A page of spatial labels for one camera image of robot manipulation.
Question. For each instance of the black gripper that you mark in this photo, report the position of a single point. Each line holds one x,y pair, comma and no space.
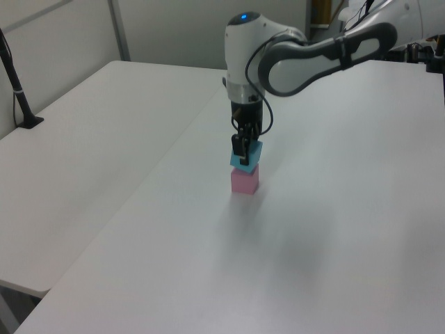
247,115

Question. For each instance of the blue cube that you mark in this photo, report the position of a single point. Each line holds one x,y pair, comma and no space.
256,156

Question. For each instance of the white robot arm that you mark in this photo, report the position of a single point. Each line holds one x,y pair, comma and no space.
295,69

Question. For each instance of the pink cube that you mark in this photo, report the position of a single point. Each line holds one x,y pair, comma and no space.
245,182

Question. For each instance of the yellow board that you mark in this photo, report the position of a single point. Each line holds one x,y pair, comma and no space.
321,12

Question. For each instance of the black pole with base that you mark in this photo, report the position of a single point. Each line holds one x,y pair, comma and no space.
15,83

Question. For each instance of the grey table leg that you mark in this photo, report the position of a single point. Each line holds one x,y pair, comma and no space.
7,313

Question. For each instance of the black clamp mount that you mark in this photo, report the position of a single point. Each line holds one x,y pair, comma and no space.
436,59

